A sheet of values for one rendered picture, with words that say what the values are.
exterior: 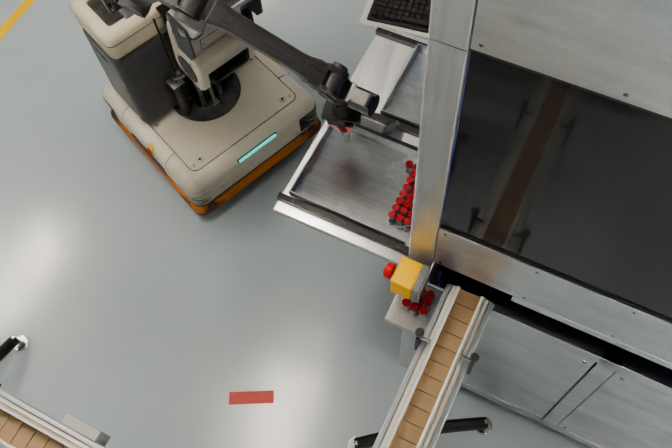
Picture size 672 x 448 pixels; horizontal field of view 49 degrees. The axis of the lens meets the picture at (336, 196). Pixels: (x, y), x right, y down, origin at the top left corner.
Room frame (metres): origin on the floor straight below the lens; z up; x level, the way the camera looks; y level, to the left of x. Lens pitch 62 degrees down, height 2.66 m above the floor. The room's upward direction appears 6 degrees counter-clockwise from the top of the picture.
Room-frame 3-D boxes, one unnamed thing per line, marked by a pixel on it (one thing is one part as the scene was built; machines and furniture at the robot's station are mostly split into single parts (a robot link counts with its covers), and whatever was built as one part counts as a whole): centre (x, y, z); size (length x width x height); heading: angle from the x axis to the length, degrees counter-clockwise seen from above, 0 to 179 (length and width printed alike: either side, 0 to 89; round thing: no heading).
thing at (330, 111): (1.10, -0.04, 1.08); 0.10 x 0.07 x 0.07; 71
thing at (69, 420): (0.47, 0.79, 0.50); 0.12 x 0.05 x 0.09; 58
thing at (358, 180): (0.97, -0.09, 0.90); 0.34 x 0.26 x 0.04; 57
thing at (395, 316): (0.60, -0.18, 0.87); 0.14 x 0.13 x 0.02; 58
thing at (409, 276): (0.64, -0.15, 0.99); 0.08 x 0.07 x 0.07; 58
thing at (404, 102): (1.20, -0.36, 0.90); 0.34 x 0.26 x 0.04; 58
